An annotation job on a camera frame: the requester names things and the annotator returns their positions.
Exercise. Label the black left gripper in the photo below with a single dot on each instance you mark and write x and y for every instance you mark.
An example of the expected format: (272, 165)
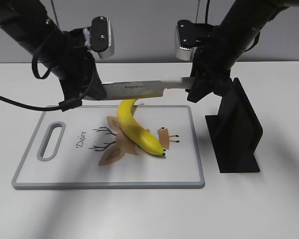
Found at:
(74, 66)

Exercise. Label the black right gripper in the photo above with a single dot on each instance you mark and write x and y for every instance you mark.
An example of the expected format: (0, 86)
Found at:
(210, 64)

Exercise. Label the steel kitchen knife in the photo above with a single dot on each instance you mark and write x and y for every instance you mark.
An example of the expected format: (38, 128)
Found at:
(145, 89)

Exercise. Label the yellow plastic banana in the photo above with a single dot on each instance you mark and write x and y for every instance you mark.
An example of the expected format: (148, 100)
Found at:
(136, 132)

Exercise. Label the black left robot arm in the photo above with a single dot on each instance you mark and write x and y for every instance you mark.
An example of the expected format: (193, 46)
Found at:
(27, 23)

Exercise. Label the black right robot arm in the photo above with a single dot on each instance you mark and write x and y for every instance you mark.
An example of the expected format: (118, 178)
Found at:
(246, 18)

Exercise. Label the black knife stand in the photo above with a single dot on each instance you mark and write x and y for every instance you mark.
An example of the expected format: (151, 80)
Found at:
(235, 132)

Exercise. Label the white grey cutting board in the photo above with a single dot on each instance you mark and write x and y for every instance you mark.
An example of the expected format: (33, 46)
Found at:
(85, 149)

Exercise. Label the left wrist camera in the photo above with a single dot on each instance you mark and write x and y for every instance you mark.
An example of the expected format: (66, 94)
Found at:
(99, 37)

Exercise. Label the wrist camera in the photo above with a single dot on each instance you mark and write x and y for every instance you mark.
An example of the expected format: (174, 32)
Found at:
(189, 35)
(99, 37)

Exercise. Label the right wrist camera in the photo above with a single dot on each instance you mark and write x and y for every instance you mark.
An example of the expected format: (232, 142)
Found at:
(189, 35)

